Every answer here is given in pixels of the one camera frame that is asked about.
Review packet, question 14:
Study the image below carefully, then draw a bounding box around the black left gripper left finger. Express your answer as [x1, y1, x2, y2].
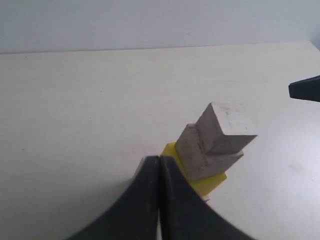
[69, 156, 160, 240]

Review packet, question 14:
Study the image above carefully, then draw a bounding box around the yellow cube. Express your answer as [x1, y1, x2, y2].
[161, 142, 227, 197]

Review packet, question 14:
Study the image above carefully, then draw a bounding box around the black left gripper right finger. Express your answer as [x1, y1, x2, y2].
[159, 156, 252, 240]

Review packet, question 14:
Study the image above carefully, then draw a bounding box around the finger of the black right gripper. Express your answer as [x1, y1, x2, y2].
[288, 75, 320, 102]

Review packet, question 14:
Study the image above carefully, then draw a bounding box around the medium grooved wooden cube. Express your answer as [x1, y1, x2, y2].
[175, 123, 244, 181]

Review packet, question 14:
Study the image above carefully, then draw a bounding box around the large light wooden cube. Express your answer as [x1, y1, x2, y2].
[132, 158, 210, 202]

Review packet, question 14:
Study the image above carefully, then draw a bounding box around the small wooden cube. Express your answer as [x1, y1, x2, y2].
[195, 102, 258, 155]

